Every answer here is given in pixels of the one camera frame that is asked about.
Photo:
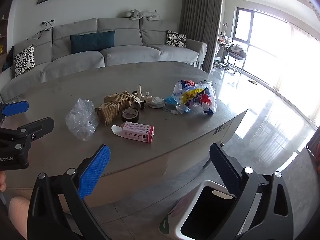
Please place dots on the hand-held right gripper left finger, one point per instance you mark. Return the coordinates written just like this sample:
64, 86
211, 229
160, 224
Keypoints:
95, 170

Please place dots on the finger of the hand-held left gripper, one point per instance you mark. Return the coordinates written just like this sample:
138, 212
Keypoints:
37, 126
16, 108

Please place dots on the dark cushion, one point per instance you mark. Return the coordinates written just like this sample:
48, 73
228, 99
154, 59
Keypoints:
8, 57

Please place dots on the round cartoon tin with charm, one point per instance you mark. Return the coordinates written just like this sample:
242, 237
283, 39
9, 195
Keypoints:
157, 102

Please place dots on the black and white label sticker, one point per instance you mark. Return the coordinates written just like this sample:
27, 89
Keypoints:
220, 129

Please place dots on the white trash bin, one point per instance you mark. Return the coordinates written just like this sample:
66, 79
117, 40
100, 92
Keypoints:
207, 210

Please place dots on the grey swivel chair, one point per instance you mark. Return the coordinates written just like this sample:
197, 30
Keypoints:
236, 53

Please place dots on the blue plastic wrapper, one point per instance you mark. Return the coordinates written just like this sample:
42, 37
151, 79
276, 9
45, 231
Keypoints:
171, 100

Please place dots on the beige table base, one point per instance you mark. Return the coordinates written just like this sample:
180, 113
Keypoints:
150, 170

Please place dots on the glass balcony door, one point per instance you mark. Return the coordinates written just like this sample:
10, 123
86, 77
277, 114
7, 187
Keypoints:
243, 25

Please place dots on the brown cardboard piece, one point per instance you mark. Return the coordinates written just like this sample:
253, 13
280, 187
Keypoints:
113, 107

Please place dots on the colourful printed plastic bag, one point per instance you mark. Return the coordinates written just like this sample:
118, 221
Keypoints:
195, 96

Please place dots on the person's leg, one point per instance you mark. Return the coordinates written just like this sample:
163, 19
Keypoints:
18, 215

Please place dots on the white cluttered desk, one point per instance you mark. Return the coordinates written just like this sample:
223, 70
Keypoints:
222, 45

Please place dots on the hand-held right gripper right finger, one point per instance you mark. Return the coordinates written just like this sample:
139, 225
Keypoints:
225, 170

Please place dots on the grey plush toy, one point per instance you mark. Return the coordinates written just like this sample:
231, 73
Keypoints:
135, 14

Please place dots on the grey fabric sofa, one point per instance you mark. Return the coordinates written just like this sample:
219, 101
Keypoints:
125, 52

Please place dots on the teal cushion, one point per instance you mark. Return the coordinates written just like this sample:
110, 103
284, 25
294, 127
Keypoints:
92, 42

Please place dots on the black and white patterned cushion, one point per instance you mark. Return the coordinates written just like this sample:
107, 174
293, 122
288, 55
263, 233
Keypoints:
175, 38
23, 60

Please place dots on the clear plastic bag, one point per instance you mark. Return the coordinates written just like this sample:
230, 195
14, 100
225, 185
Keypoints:
81, 120

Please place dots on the pink and white carton box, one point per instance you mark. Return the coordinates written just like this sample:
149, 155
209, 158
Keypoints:
137, 131

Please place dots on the black tape roll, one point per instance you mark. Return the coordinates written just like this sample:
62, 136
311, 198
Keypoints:
130, 120

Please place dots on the person's left hand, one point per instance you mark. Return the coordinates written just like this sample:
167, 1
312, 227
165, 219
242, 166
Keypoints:
2, 182

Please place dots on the pair of slippers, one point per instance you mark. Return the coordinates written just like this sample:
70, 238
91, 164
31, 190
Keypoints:
252, 81

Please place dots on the grey pleated curtain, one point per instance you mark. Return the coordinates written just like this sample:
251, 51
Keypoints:
200, 17

